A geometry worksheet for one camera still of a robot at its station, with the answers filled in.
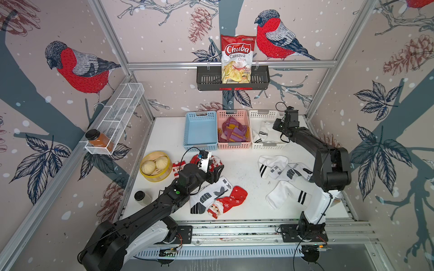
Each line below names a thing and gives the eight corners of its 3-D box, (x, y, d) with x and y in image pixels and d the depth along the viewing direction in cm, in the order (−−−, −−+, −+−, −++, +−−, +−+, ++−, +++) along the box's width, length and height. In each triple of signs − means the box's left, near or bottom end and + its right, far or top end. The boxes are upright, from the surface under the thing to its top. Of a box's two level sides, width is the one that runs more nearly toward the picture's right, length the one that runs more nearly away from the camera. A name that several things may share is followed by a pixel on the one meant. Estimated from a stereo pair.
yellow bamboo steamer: (140, 182, 91) (135, 177, 87) (148, 155, 102) (145, 150, 97) (168, 182, 91) (165, 177, 87) (174, 155, 102) (171, 150, 97)
